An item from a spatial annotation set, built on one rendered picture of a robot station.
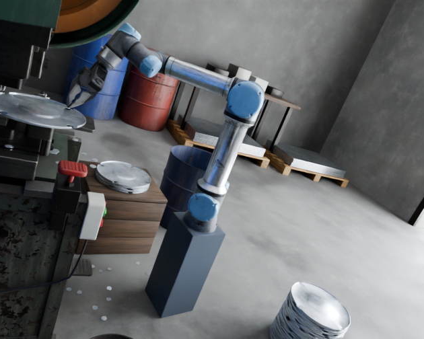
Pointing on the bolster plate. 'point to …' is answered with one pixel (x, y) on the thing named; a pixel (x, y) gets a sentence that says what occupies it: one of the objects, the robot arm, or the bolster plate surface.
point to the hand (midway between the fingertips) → (70, 105)
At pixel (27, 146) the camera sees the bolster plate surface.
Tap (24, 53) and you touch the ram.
